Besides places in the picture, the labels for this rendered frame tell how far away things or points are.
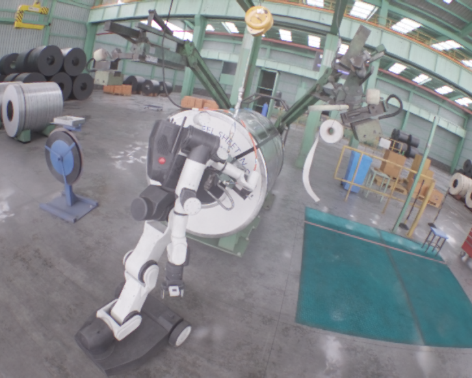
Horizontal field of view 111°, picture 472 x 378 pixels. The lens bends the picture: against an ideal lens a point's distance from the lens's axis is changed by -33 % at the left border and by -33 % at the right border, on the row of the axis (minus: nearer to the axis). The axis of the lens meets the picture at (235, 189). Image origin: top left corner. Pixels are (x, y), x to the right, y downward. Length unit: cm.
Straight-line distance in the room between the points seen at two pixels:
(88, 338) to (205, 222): 148
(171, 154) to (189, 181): 19
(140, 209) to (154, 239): 22
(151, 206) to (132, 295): 55
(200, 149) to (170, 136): 19
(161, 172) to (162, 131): 19
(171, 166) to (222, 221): 117
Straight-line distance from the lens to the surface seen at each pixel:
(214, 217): 223
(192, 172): 103
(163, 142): 115
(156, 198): 118
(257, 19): 185
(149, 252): 131
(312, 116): 646
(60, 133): 287
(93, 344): 144
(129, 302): 147
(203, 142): 103
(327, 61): 661
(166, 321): 163
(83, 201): 329
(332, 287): 264
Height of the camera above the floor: 155
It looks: 22 degrees down
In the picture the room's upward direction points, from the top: 13 degrees clockwise
